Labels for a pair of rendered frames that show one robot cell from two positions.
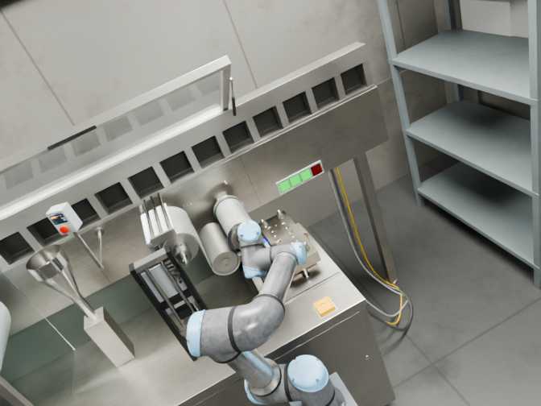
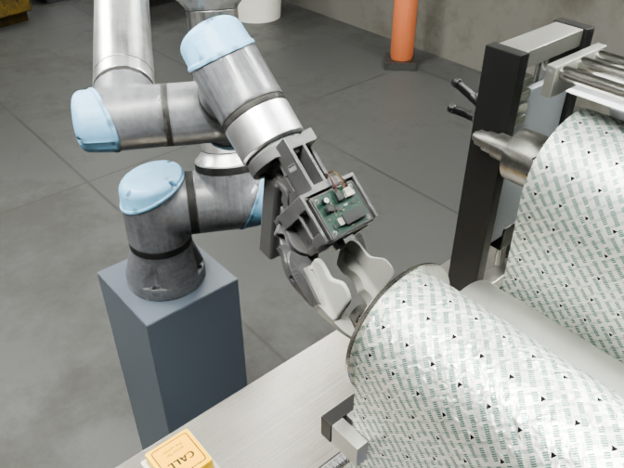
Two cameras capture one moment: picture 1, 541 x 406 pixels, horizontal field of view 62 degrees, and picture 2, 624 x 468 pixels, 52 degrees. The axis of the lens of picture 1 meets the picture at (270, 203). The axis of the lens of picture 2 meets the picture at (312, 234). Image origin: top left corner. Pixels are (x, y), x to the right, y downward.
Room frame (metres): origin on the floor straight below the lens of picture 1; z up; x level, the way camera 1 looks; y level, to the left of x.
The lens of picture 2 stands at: (1.88, -0.17, 1.71)
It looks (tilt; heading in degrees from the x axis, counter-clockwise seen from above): 36 degrees down; 148
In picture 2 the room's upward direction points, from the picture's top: straight up
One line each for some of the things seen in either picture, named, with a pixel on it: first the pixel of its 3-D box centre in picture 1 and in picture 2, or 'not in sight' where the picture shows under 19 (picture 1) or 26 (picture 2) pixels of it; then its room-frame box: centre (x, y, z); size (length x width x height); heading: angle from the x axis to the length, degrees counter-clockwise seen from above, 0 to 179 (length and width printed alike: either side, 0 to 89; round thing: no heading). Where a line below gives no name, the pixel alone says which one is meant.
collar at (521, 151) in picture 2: (182, 253); (537, 162); (1.47, 0.40, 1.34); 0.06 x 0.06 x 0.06; 9
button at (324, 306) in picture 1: (324, 306); (179, 461); (1.33, -0.04, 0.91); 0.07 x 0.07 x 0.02; 9
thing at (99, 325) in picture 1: (91, 315); not in sight; (1.53, 0.88, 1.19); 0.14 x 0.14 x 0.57
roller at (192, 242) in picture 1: (175, 234); not in sight; (1.63, 0.42, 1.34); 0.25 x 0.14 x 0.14; 9
